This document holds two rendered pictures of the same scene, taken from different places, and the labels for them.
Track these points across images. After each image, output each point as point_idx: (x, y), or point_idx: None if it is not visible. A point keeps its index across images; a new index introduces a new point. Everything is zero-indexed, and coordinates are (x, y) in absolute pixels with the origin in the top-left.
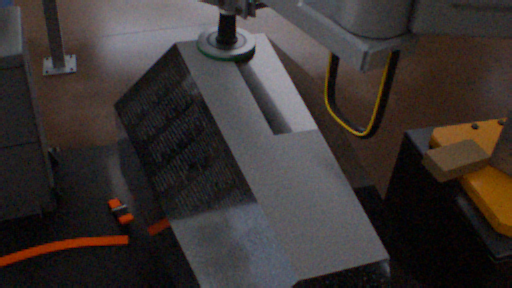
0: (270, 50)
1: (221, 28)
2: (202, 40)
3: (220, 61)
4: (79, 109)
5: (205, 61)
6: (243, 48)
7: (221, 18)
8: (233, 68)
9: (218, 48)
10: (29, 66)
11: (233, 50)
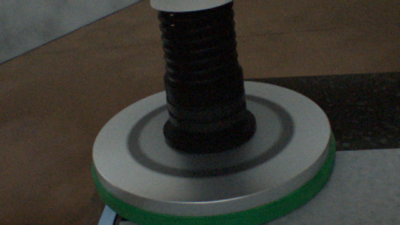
0: (274, 82)
1: (219, 80)
2: (184, 189)
3: (330, 182)
4: None
5: (322, 224)
6: (288, 103)
7: (209, 36)
8: (387, 157)
9: (272, 154)
10: None
11: (297, 123)
